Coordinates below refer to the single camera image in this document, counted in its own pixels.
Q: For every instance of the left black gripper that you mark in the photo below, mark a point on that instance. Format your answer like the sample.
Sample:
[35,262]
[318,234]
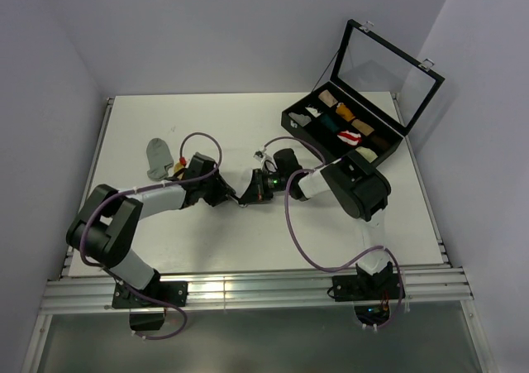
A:
[221,189]

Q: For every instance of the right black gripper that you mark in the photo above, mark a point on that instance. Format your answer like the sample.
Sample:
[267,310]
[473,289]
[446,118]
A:
[257,192]

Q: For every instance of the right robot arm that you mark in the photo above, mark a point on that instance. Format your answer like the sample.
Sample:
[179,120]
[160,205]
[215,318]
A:
[360,189]

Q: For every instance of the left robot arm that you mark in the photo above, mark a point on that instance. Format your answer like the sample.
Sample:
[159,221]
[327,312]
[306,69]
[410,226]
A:
[105,226]

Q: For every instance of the mustard yellow sock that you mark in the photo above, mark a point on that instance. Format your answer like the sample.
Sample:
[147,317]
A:
[178,168]

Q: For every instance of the grey white rolled sock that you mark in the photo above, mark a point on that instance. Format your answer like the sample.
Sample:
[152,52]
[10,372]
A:
[299,120]

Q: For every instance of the white black rolled sock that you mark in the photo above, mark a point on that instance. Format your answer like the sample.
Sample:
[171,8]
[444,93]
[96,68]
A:
[315,112]

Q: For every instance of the teal rolled sock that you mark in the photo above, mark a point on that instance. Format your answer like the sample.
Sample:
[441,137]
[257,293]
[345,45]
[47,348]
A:
[329,123]

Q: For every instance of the red white striped sock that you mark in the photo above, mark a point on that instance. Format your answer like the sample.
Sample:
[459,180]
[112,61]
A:
[350,138]

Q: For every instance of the orange rolled sock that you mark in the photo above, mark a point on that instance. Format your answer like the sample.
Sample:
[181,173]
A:
[344,112]

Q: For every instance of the beige rolled sock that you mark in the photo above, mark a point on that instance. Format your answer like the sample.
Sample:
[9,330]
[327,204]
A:
[327,98]

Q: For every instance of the cream rolled sock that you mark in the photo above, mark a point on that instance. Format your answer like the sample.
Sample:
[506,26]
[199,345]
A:
[367,154]

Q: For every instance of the tan rolled sock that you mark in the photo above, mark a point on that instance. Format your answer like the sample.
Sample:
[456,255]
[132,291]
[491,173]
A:
[362,127]

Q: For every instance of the brown rolled sock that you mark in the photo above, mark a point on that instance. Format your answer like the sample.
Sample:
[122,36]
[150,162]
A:
[381,143]

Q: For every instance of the black compartment box with lid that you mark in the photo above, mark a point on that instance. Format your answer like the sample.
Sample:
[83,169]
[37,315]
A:
[381,84]

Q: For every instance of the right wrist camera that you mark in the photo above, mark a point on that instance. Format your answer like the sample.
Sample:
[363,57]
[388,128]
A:
[260,155]

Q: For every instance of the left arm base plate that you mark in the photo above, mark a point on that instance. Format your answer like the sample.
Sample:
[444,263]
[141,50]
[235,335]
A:
[163,294]

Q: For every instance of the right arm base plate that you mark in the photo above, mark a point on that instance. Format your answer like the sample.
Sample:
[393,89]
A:
[363,287]

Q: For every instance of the aluminium frame rail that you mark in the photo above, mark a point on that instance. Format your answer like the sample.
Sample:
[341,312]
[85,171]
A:
[281,289]

